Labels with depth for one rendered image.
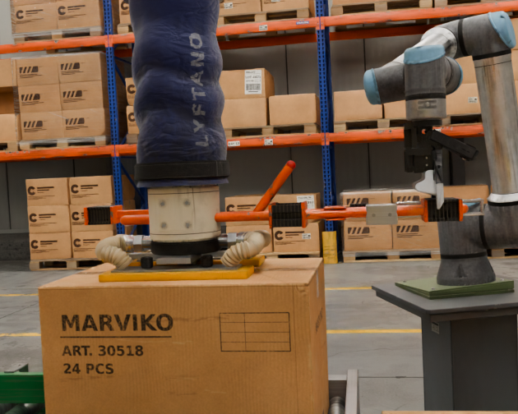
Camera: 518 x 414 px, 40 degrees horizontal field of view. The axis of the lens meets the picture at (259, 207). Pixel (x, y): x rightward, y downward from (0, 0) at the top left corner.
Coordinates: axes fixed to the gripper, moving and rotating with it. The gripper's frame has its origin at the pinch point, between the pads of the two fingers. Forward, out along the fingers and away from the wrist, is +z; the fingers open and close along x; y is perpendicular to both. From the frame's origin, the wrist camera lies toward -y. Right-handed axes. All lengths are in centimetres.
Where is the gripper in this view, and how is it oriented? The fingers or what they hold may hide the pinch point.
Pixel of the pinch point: (438, 208)
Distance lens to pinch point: 166.1
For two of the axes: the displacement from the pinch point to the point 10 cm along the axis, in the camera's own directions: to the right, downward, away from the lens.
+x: -1.5, 0.6, -9.9
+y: -9.9, 0.4, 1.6
